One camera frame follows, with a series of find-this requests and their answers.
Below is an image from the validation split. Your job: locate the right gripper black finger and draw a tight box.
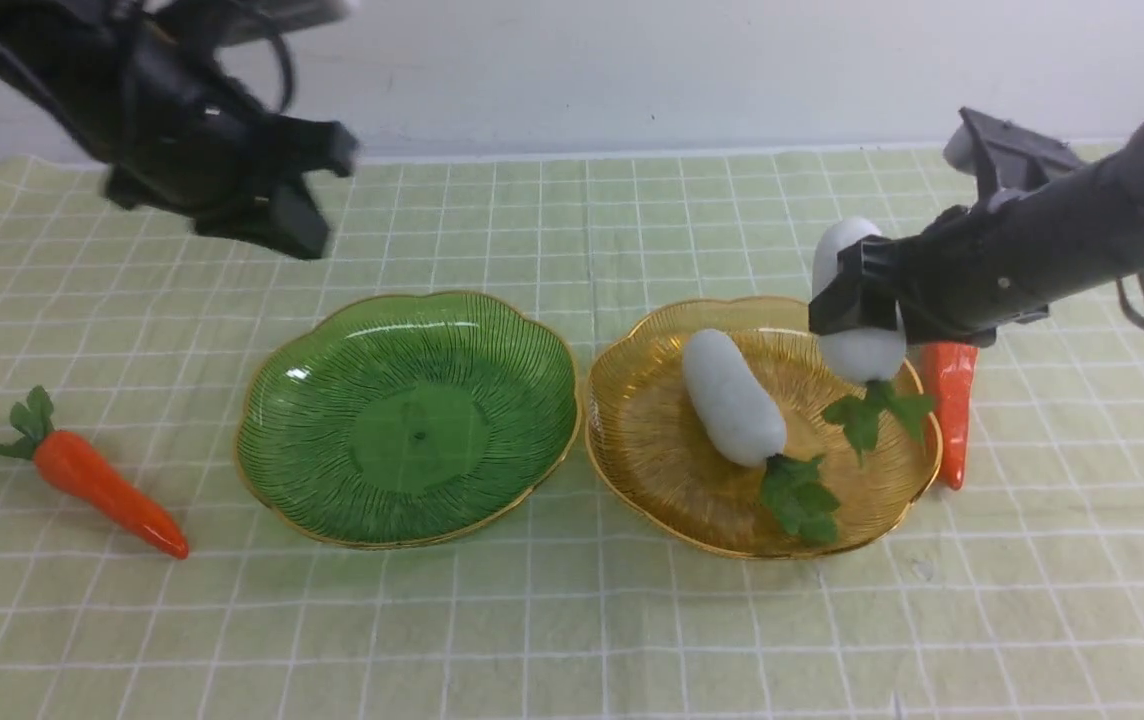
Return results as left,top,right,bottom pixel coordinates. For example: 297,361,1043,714
808,236,904,337

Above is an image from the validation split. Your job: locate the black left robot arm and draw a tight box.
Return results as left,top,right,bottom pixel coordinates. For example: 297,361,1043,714
0,1,360,261

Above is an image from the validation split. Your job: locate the white toy radish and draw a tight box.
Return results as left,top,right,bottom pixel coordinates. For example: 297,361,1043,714
811,217,936,465
681,329,840,547

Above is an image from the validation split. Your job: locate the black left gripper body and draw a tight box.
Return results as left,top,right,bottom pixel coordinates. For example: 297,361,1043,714
82,40,360,261

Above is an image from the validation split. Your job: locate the green glass plate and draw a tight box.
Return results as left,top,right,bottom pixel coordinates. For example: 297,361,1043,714
233,290,583,549

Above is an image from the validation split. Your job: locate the orange toy carrot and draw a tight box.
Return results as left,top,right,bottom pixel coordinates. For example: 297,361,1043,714
0,386,191,560
920,342,979,491

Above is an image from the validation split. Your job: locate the amber glass plate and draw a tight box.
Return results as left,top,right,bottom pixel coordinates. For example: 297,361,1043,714
583,295,942,559

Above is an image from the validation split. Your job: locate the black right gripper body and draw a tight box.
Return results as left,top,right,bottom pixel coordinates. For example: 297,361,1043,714
872,195,1113,346

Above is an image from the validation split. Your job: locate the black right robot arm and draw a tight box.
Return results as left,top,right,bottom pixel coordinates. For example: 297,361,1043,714
809,108,1144,347

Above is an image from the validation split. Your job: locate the green checkered tablecloth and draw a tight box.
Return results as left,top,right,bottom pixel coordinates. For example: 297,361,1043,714
0,149,1144,719

